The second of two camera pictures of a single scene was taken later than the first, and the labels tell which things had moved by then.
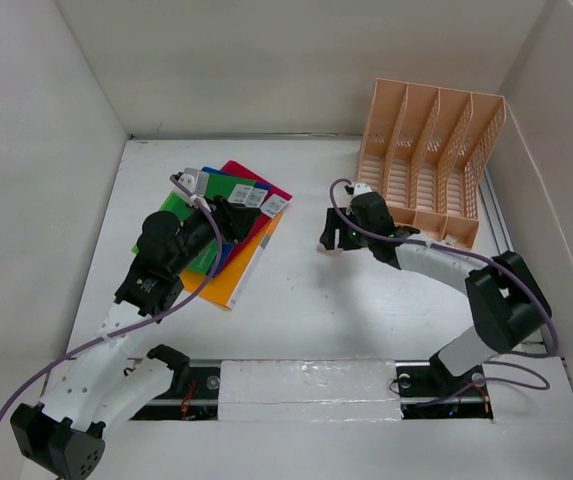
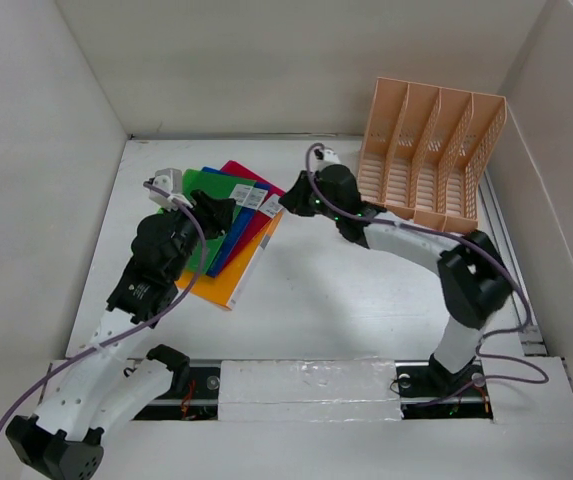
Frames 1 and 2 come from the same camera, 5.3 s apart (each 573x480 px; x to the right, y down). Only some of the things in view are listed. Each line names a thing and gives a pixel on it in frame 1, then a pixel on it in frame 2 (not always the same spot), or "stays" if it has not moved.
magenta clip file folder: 275,200 stays
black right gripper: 335,220 to 295,199
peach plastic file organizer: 419,148 stays
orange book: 226,288 stays
